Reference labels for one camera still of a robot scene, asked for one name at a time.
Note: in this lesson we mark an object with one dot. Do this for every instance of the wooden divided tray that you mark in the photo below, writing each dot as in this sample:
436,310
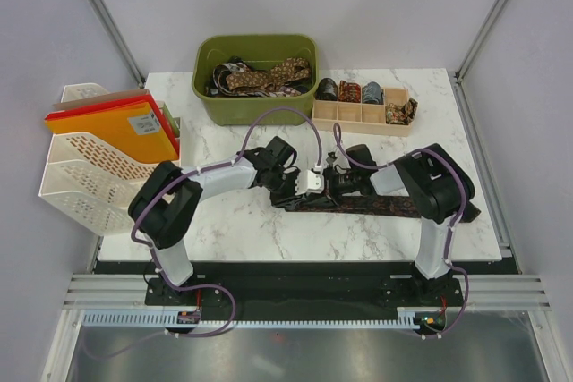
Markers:
362,118

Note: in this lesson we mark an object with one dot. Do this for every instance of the brown patterned tie in bin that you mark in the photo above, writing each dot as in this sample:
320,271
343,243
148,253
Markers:
291,70

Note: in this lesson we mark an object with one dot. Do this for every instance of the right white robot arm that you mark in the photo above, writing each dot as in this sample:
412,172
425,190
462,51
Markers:
425,183

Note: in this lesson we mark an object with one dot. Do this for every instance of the dark paisley tie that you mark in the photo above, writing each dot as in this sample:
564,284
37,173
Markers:
396,206

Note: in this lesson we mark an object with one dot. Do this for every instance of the red folder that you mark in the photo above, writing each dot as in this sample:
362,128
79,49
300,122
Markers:
113,101

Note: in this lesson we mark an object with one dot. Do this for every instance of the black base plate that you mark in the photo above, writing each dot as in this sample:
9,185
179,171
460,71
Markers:
317,290

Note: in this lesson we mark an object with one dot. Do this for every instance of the white plastic file rack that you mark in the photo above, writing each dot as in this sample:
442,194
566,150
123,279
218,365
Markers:
89,180

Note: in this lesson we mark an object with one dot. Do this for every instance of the aluminium rail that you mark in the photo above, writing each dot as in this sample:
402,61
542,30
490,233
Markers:
122,292

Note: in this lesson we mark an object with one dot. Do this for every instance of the black rolled tie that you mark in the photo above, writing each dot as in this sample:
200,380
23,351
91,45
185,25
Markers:
327,90

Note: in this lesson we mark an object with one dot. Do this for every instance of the green plastic bin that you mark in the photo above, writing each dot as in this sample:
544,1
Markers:
262,51

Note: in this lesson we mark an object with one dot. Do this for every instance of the gold floral tie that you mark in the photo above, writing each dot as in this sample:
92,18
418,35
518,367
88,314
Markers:
401,114

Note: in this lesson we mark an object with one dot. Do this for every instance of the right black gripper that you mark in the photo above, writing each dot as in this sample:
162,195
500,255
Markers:
329,174

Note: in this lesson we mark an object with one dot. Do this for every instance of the red rolled tie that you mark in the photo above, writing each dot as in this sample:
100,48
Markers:
349,92

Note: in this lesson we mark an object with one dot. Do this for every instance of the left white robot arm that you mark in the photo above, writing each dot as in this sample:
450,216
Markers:
165,205

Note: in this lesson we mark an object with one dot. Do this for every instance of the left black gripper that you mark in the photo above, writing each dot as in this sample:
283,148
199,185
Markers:
288,197

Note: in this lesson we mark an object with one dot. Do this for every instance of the orange folder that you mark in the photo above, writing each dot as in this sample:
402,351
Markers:
134,130

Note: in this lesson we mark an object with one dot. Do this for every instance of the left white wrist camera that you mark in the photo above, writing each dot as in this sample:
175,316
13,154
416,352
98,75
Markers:
309,182

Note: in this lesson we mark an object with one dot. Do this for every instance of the white slotted cable duct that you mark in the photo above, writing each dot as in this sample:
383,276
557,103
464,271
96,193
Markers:
176,319

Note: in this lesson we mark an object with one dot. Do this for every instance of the blue grey rolled tie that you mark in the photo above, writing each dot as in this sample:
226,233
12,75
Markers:
372,93

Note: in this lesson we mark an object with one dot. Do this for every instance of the pile of ties in bin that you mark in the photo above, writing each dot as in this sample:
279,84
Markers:
217,88

